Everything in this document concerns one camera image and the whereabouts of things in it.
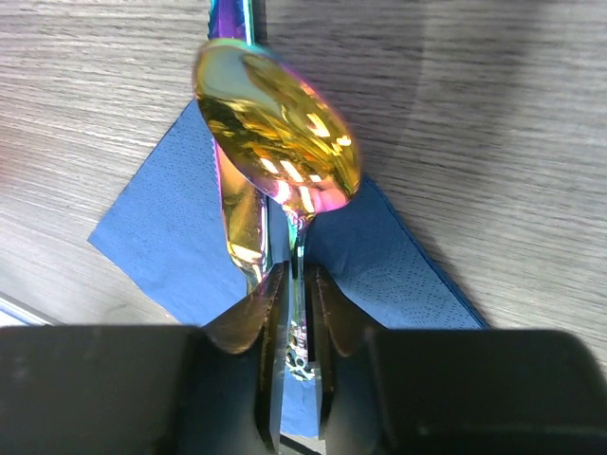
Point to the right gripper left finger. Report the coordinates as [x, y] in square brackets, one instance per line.
[164, 389]

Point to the iridescent gold spoon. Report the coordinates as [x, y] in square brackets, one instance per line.
[285, 138]

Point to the iridescent knife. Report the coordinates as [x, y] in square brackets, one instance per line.
[244, 208]

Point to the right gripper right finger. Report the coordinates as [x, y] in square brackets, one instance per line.
[405, 391]

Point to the blue paper napkin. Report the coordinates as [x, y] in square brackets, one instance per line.
[166, 232]

